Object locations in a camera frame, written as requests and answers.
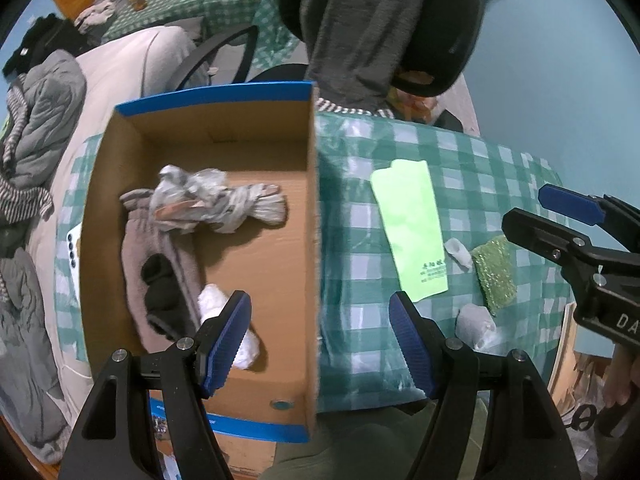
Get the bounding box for black office chair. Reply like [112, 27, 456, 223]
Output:
[175, 0, 485, 98]

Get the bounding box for person's olive trousers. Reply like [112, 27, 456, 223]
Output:
[272, 400, 488, 480]

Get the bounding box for light green flat pouch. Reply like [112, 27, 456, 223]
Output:
[370, 159, 449, 304]

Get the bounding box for grey white striped garment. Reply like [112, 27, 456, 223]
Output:
[0, 77, 55, 223]

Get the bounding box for cardboard box with blue rim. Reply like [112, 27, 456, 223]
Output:
[80, 81, 321, 443]

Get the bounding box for orange plush toy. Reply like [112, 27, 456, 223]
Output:
[395, 87, 436, 121]

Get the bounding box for black sock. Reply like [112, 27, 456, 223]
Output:
[140, 254, 188, 336]

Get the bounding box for person's right hand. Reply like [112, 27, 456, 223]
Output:
[602, 345, 640, 408]

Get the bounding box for grey fleece garment striped cuffs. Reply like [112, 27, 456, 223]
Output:
[298, 0, 436, 120]

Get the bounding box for pile of black clothes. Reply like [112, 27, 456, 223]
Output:
[2, 15, 96, 76]

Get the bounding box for brown grey sock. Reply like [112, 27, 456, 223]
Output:
[119, 188, 206, 353]

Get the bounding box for bed with grey sheet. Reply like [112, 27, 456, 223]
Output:
[27, 25, 201, 386]

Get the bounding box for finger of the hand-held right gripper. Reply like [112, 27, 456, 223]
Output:
[501, 208, 608, 301]
[539, 184, 640, 251]

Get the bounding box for knotted floral cloth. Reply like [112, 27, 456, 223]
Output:
[150, 164, 290, 236]

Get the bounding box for wooden board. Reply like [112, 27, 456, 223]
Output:
[547, 302, 576, 396]

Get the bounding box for grey white rolled sock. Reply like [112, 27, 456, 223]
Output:
[454, 304, 497, 352]

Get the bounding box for green checked tablecloth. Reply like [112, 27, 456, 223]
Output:
[52, 110, 576, 413]

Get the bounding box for table with green checked cloth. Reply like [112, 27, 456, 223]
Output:
[102, 0, 296, 68]

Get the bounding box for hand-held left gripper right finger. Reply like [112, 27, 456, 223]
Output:
[389, 291, 581, 480]

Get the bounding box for grey quilted jacket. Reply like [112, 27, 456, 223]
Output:
[0, 247, 73, 463]
[5, 50, 88, 191]

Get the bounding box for pile of grey clothes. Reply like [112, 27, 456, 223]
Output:
[75, 1, 117, 31]

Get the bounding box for small white cloth piece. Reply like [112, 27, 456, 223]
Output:
[444, 239, 473, 272]

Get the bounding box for green glitter sponge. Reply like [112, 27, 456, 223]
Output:
[471, 242, 517, 317]

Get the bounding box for white smartphone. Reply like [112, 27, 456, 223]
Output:
[66, 222, 83, 301]

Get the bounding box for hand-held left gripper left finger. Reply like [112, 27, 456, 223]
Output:
[59, 290, 252, 480]

